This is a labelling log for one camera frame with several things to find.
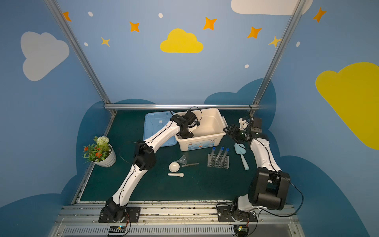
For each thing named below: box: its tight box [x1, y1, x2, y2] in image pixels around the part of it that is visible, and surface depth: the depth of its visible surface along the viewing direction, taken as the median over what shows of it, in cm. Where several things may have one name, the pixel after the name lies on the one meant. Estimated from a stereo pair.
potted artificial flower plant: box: [82, 135, 117, 168], surface depth 83 cm
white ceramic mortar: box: [168, 161, 181, 173], surface depth 92 cm
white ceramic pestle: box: [167, 172, 185, 178], surface depth 90 cm
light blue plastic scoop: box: [233, 143, 250, 171], surface depth 100 cm
